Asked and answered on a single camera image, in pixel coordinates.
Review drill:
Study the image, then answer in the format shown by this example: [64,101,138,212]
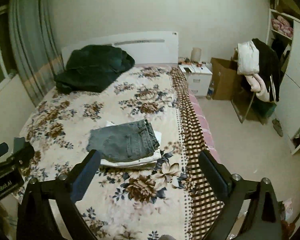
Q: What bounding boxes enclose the floral bed blanket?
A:
[20,65,223,239]

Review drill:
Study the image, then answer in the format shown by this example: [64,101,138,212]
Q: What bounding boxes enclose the white cylindrical lamp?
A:
[190,47,202,62]

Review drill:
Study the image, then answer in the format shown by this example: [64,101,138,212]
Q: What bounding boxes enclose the white bed headboard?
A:
[61,31,179,64]

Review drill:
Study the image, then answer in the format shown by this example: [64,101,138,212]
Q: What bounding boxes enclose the blue denim jeans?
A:
[86,119,161,163]

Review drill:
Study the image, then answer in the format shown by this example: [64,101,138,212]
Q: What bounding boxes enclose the pink mattress sheet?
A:
[189,93,221,163]

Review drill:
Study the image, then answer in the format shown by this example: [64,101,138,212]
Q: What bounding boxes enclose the brown cardboard box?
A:
[211,58,241,101]

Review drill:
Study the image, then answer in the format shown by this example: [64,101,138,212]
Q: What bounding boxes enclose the white wardrobe shelf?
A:
[266,0,300,154]

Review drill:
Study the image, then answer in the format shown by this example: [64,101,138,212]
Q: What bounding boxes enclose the clothes rack with garments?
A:
[231,38,281,124]

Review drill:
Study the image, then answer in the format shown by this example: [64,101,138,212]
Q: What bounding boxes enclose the pink folded bedding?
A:
[271,15,293,38]

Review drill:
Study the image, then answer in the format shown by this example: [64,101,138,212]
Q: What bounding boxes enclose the white bedside nightstand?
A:
[178,64,212,97]

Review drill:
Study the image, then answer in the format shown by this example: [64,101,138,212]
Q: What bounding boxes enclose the dark green blanket pile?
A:
[55,45,135,94]

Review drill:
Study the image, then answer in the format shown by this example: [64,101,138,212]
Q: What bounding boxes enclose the folded white clothes stack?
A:
[99,120,163,169]

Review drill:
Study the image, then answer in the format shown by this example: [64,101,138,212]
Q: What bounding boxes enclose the striped grey curtain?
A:
[8,0,64,105]

